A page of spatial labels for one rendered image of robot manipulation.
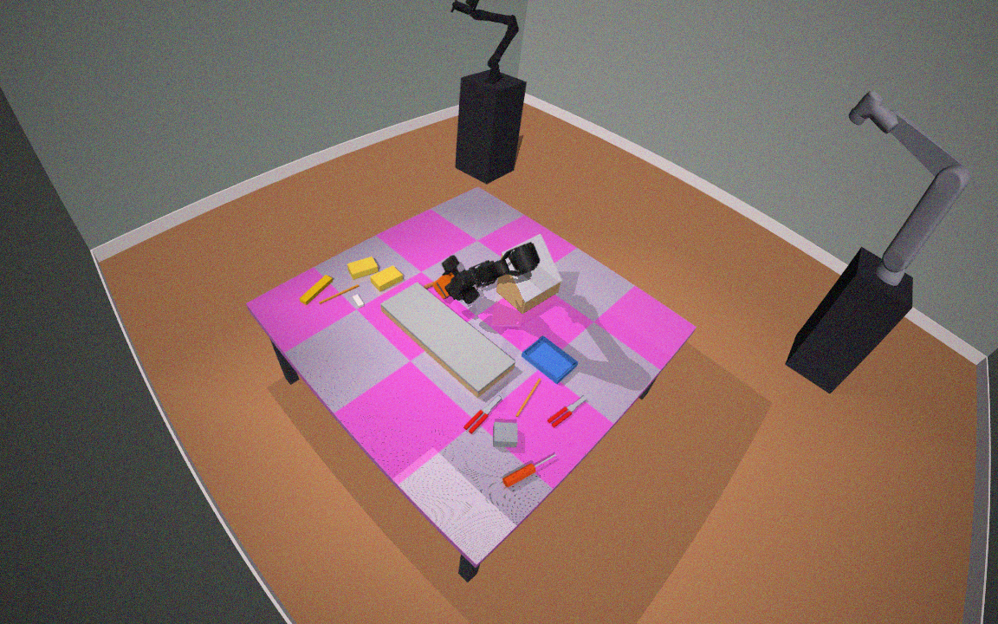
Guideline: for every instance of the blue shallow tray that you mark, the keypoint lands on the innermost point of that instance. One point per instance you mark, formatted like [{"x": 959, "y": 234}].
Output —
[{"x": 548, "y": 358}]

